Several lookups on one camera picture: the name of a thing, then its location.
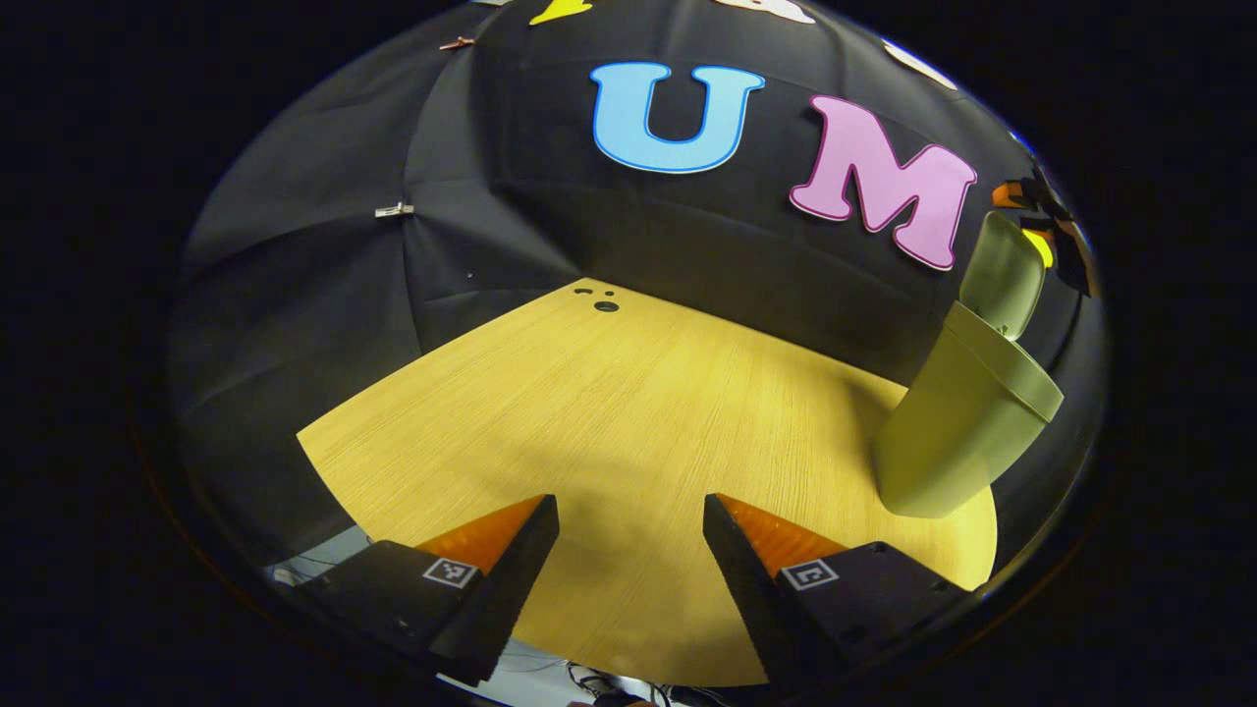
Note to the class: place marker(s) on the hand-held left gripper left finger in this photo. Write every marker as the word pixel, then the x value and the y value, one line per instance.
pixel 501 599

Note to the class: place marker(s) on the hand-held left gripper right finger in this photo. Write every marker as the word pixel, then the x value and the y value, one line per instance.
pixel 751 599

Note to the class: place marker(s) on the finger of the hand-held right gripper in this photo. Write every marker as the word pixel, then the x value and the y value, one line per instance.
pixel 1036 201
pixel 1075 255

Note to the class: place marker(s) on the cream desktop garbage bin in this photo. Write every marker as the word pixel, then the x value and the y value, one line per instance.
pixel 962 422

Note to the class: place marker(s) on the wooden desktop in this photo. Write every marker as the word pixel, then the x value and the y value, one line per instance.
pixel 638 412

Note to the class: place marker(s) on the black backdrop cloth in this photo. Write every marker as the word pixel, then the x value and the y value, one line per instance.
pixel 344 295

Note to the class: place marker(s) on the silver metal clip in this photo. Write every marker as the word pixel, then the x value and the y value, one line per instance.
pixel 394 210

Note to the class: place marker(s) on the copper metal clip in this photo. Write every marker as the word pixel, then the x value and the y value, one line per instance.
pixel 457 43

